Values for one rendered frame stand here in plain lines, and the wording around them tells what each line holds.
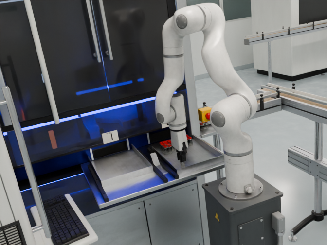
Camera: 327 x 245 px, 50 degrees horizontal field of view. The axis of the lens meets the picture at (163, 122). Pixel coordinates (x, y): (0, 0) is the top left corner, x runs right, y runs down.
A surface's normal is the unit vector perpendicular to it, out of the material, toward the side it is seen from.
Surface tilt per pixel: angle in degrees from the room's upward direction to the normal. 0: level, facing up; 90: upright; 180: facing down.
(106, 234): 90
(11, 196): 90
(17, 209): 90
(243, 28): 90
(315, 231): 0
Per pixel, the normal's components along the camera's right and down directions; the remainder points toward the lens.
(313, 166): -0.92, 0.25
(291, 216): -0.13, -0.93
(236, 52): 0.38, 0.26
